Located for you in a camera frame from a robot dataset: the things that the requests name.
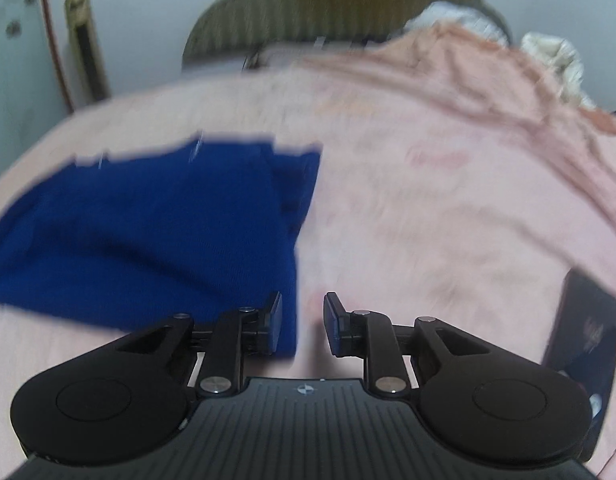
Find white crumpled cloth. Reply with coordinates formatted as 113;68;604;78
405;2;508;46

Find olive striped headboard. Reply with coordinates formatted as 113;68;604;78
182;0;513;68

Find gold tower fan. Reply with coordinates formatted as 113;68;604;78
63;0;111;103

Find blue knit sweater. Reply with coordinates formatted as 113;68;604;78
0;130;323;361

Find peach crumpled blanket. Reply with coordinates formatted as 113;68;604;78
303;20;616;136

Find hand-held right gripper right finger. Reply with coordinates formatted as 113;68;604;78
322;291;493;398

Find pink bed blanket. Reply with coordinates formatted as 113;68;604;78
0;55;616;480

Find cream crumpled cloth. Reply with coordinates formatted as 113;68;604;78
520;32;596;111

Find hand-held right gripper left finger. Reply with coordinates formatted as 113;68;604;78
115;291;283;397

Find floral sliding wardrobe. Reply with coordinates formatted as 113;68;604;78
0;0;51;181

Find copper pipe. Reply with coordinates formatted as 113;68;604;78
35;0;76;111

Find dark smartphone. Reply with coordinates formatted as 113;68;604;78
542;267;616;463

